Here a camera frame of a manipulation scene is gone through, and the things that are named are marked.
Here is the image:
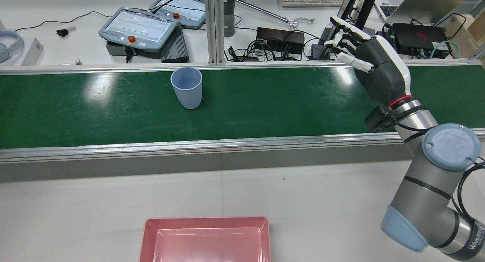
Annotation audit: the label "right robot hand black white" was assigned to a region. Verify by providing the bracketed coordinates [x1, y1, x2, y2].
[324, 15, 413, 108]

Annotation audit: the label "aluminium extrusion post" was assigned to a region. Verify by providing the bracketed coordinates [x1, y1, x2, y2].
[204, 0, 227, 66]

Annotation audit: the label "white computer keyboard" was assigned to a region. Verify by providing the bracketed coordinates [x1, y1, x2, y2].
[276, 0, 347, 9]

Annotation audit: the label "blue plastic cup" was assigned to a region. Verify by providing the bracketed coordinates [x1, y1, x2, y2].
[170, 67, 203, 110]

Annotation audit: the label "metal grabber stick white claw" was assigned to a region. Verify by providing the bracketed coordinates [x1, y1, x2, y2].
[234, 0, 316, 29]

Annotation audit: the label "black electronics box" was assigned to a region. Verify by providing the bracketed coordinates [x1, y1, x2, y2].
[255, 27, 306, 61]

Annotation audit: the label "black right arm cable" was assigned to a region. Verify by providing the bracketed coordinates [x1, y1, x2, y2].
[453, 156, 485, 225]

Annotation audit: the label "light blue headphones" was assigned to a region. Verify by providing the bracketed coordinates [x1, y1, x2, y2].
[0, 30, 24, 64]

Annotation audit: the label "tangled black cables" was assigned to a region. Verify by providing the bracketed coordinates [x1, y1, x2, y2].
[227, 39, 304, 62]

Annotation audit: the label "thin black plug cable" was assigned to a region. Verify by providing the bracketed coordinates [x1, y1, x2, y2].
[14, 10, 114, 32]

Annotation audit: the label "silver laptop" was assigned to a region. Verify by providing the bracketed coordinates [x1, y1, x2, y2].
[373, 0, 473, 25]

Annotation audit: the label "light wooden box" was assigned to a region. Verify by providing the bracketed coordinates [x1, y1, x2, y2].
[444, 13, 485, 59]

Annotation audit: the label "grey UR teach pendant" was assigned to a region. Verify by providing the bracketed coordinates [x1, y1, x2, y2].
[99, 6, 181, 52]
[149, 0, 207, 30]

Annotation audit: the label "grey metal control box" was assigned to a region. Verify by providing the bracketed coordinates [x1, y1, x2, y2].
[105, 39, 164, 62]

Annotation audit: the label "pink plastic box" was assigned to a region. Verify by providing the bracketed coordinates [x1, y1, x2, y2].
[138, 216, 272, 262]

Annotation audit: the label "green belt conveyor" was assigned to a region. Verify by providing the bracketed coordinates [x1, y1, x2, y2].
[0, 59, 485, 183]

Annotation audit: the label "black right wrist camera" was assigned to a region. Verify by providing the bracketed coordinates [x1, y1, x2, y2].
[365, 105, 396, 133]

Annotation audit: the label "black box red logo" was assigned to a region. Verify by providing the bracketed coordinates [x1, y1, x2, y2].
[390, 22, 448, 59]

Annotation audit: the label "green cable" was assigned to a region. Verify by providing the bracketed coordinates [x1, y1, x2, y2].
[429, 40, 462, 60]

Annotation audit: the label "black ribbed power supply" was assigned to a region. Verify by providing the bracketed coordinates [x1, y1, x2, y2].
[160, 25, 190, 64]

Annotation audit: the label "black monitor stand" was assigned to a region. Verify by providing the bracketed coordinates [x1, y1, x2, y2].
[310, 0, 380, 61]

